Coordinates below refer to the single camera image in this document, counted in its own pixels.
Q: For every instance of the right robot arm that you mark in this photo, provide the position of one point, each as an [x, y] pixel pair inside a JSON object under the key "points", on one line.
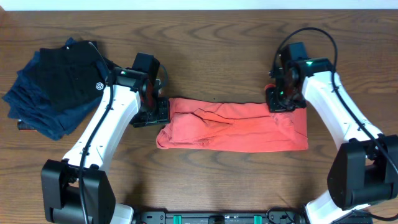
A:
{"points": [[364, 171]]}

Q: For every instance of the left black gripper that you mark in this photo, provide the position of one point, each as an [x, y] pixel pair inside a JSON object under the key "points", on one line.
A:
{"points": [[163, 117]]}

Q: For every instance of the navy folded shirts stack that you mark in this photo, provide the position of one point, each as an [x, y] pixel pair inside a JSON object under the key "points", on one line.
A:
{"points": [[29, 104]]}

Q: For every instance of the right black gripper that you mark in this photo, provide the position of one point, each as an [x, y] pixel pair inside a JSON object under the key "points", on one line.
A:
{"points": [[275, 106]]}

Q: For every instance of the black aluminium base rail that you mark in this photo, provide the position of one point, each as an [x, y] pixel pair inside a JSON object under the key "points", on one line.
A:
{"points": [[272, 216]]}

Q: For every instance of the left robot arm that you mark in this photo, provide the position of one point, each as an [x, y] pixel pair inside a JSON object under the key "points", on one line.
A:
{"points": [[76, 189]]}

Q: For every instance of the red printed t-shirt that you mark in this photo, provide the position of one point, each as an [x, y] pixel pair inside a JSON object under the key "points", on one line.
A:
{"points": [[235, 127]]}

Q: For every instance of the black polo shirt with logo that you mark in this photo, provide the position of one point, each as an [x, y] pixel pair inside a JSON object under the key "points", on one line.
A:
{"points": [[70, 75]]}

